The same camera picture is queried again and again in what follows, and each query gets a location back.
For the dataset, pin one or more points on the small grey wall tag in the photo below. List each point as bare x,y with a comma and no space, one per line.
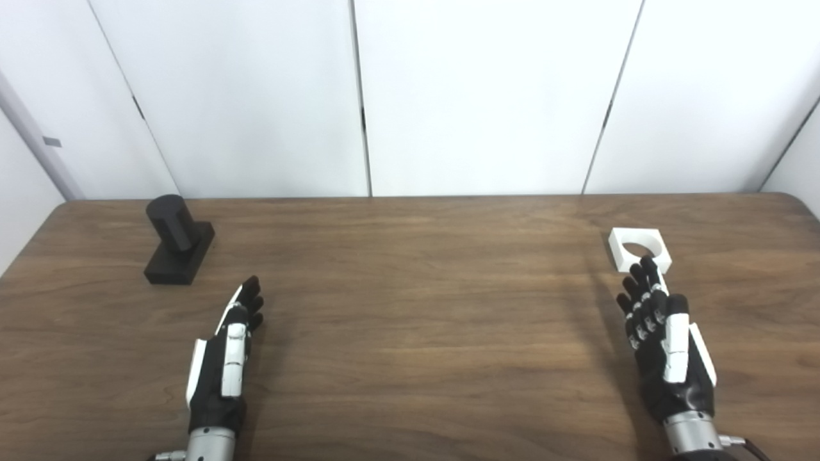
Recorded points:
52,141

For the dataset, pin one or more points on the black peg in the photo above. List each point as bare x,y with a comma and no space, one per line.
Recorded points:
173,256

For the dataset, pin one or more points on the white square piece with hole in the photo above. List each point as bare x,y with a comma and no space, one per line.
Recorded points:
620,246

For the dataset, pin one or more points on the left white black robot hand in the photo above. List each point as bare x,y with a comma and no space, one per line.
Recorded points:
211,384

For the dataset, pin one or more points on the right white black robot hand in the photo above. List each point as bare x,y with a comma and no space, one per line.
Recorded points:
679,378

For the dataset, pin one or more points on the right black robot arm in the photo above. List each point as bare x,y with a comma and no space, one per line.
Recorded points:
692,438

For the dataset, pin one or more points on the grey wall corner post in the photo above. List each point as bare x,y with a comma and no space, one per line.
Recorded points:
38,137

